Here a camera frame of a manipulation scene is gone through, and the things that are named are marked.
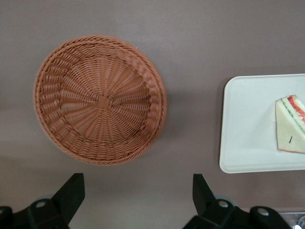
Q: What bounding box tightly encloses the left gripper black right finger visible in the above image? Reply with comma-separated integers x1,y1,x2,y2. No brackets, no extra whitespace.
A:
183,174,294,229

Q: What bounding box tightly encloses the clear acrylic bottle rack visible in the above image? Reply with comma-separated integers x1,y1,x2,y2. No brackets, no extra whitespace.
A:
280,211,305,229

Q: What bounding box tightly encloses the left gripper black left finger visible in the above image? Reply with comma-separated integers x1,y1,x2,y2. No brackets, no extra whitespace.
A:
0,173,85,229

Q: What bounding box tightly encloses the brown round wicker basket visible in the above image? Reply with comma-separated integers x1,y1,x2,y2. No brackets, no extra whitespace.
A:
33,34,168,166

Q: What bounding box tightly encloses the triangular sandwich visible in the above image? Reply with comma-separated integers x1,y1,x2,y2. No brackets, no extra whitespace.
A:
275,94,305,154

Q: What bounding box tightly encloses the beige plastic tray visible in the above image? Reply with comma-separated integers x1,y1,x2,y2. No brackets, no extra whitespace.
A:
219,73,305,174

